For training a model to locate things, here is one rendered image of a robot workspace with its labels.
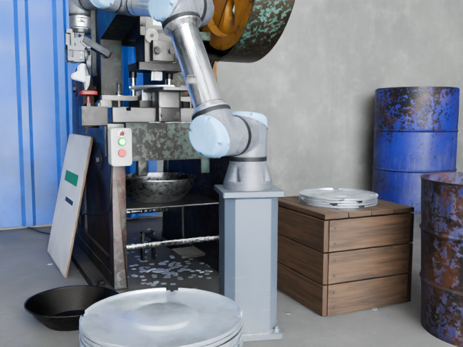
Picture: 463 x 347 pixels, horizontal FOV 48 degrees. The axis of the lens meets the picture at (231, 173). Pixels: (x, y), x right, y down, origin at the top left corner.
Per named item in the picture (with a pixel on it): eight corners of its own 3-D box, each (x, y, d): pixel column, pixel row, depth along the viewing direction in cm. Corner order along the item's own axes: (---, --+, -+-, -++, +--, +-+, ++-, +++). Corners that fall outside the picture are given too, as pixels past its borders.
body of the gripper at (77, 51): (65, 64, 190) (63, 29, 188) (89, 65, 193) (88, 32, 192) (68, 62, 183) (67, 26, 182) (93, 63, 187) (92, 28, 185)
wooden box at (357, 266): (410, 301, 191) (415, 206, 187) (322, 317, 175) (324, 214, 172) (345, 272, 227) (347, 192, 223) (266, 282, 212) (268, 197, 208)
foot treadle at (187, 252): (206, 266, 196) (206, 253, 195) (180, 270, 191) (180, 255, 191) (157, 235, 248) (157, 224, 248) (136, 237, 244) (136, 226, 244)
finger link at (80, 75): (72, 89, 188) (71, 63, 187) (89, 89, 191) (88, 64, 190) (74, 89, 185) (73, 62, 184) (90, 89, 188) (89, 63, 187)
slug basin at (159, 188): (208, 202, 222) (208, 178, 221) (129, 207, 207) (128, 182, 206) (180, 191, 253) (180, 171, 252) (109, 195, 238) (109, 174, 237)
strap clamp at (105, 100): (138, 107, 219) (138, 82, 218) (98, 107, 212) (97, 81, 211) (134, 108, 225) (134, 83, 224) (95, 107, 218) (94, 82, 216)
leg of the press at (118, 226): (130, 297, 196) (126, 51, 186) (99, 301, 191) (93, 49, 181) (84, 244, 278) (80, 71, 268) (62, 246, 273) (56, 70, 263)
